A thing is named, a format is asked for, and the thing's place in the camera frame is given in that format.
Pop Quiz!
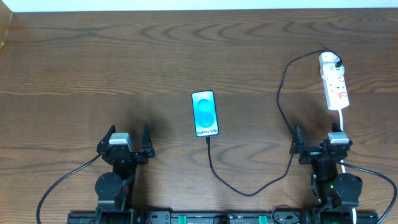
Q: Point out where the white power strip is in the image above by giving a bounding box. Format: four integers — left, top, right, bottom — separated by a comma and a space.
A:
319, 52, 349, 111

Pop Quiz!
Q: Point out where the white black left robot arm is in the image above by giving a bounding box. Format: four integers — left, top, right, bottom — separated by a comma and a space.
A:
95, 125, 155, 223

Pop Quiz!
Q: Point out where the blue Galaxy smartphone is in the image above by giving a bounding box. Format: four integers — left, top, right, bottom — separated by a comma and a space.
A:
192, 90, 219, 138

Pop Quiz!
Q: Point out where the black USB charging cable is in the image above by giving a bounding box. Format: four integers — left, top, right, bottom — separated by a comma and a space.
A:
205, 49, 340, 197

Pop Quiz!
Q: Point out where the white power strip cord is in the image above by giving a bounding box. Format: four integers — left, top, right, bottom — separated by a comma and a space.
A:
338, 108, 358, 224

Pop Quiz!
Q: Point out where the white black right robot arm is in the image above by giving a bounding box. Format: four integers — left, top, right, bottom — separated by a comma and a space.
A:
290, 123, 363, 223

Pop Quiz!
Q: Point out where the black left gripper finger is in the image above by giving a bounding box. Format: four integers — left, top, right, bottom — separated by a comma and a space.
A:
141, 124, 155, 157
96, 125, 116, 152

